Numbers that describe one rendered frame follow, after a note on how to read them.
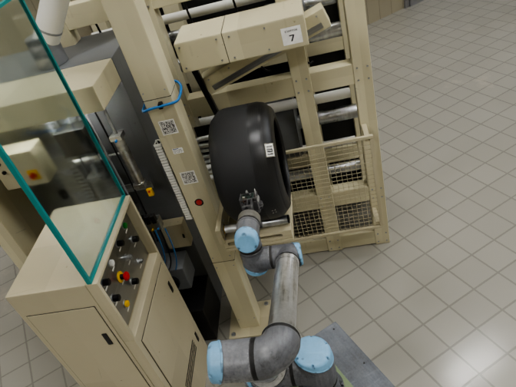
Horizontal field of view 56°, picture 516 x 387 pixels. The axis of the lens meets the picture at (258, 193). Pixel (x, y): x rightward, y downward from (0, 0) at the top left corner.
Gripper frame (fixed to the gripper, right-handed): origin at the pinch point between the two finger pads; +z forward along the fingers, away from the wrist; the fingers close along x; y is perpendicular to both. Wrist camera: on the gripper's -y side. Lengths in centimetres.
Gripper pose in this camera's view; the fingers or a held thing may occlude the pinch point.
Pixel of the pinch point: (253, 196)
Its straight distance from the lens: 211.2
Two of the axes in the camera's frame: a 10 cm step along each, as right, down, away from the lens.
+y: -2.3, -8.4, -4.9
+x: -9.7, 1.7, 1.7
